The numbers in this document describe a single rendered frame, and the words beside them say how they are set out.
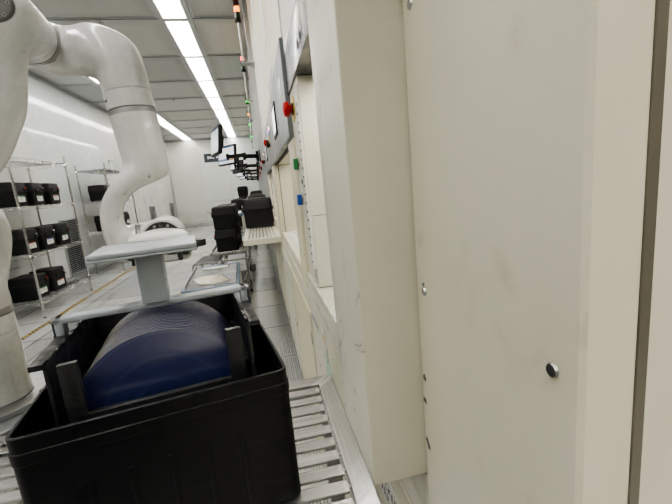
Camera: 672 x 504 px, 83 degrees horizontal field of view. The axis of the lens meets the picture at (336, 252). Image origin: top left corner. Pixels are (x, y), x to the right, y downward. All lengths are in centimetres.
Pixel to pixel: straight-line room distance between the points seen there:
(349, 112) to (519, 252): 17
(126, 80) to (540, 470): 87
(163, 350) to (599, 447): 43
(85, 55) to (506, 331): 87
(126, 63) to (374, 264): 72
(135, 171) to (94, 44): 24
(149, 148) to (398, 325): 68
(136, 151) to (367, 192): 65
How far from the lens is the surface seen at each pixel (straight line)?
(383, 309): 32
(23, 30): 90
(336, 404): 72
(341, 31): 32
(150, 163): 88
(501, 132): 21
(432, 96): 28
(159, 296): 55
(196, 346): 51
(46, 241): 552
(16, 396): 103
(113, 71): 91
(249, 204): 345
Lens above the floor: 114
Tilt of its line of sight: 10 degrees down
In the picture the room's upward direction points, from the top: 5 degrees counter-clockwise
